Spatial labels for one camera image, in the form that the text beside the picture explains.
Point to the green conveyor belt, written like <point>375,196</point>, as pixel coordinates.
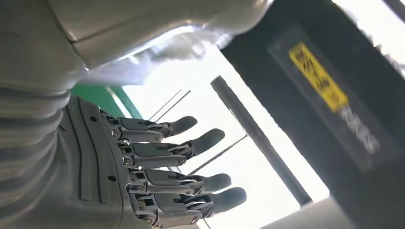
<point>101,98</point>

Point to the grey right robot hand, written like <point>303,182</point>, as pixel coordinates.
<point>95,177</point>

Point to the black inbound scanner machine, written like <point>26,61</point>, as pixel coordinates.
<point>364,63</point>

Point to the black and yellow label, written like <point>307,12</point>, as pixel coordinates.
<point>319,79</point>

